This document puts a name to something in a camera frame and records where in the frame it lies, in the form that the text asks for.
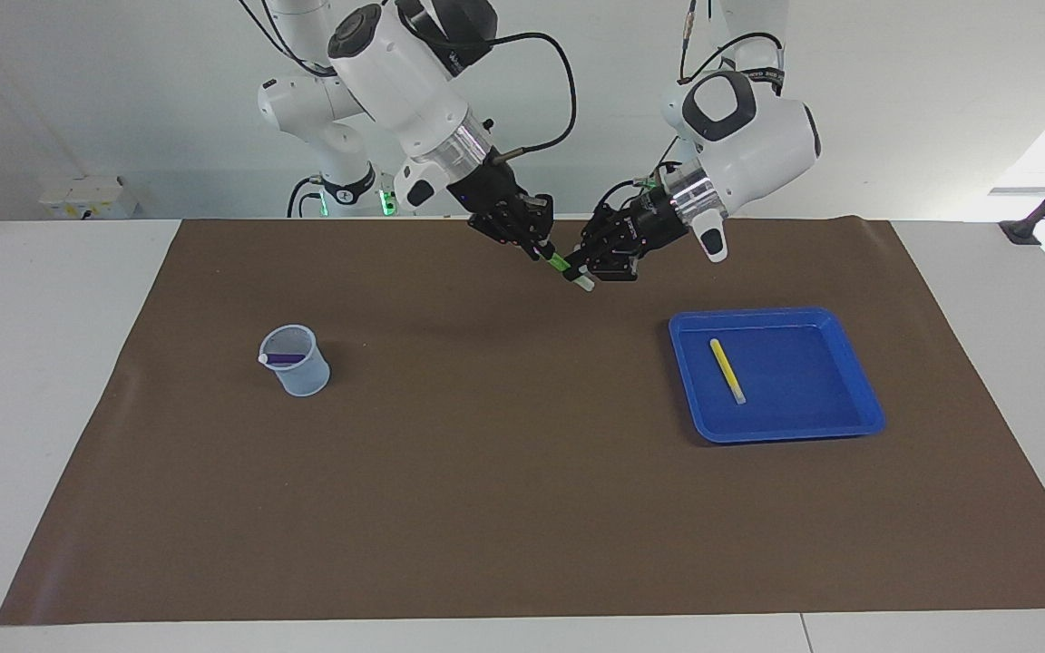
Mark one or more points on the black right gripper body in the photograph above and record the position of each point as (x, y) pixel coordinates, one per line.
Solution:
(489, 195)

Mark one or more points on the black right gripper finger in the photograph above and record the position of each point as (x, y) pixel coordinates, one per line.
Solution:
(504, 231)
(539, 216)

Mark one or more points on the yellow marker pen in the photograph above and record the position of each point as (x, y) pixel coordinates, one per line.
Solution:
(727, 370)

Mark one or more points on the purple marker pen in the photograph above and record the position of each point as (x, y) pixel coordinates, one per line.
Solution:
(285, 359)

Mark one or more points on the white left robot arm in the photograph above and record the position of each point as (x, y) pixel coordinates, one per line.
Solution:
(758, 136)

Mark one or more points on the blue plastic tray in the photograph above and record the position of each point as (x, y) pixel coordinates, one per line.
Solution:
(804, 390)

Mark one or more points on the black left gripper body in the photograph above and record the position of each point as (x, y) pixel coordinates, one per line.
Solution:
(659, 222)

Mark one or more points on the brown table mat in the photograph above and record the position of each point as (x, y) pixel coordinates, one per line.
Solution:
(504, 499)

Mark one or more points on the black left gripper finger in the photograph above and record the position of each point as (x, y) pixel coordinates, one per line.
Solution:
(613, 266)
(609, 231)

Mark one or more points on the white wall socket box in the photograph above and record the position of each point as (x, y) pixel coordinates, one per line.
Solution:
(87, 195)

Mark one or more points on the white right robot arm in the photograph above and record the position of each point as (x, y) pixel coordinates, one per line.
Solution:
(405, 82)

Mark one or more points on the green marker pen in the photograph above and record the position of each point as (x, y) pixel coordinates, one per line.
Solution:
(561, 264)

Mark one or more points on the translucent plastic cup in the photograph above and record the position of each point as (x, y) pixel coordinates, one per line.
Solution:
(309, 381)

